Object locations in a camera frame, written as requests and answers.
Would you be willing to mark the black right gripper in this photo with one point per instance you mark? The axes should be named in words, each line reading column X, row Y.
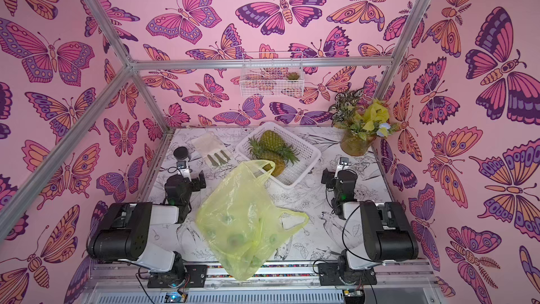
column 328, row 177

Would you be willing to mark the small black round jar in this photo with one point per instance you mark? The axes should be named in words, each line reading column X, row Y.
column 181, row 153

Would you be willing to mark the potted plant yellow green leaves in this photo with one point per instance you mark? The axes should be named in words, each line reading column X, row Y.
column 361, row 125

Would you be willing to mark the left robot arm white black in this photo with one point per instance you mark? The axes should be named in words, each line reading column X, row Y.
column 123, row 233

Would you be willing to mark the pineapple front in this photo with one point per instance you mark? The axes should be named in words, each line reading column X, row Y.
column 258, row 152

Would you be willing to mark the yellow-green plastic bag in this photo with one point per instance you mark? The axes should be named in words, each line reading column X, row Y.
column 241, row 224

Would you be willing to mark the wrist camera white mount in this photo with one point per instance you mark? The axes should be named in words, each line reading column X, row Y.
column 183, row 169
column 343, row 164

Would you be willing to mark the pineapple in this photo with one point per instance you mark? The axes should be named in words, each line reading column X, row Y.
column 272, row 141
column 258, row 152

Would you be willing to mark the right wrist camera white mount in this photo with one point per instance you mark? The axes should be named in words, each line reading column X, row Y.
column 343, row 164

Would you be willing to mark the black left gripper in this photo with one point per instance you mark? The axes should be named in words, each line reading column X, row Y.
column 196, row 181

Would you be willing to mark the white wire wall basket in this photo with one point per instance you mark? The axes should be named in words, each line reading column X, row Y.
column 264, row 73

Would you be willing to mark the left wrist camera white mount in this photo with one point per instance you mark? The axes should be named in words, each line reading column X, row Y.
column 183, row 169

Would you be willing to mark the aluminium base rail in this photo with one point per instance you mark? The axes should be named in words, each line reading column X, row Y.
column 319, row 281

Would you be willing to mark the small green item in wire basket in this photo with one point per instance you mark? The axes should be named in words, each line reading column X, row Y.
column 293, row 76

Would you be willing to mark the white plastic perforated basket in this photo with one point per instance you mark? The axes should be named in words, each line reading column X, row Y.
column 302, row 156

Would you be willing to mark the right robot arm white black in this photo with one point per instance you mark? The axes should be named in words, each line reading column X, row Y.
column 385, row 234

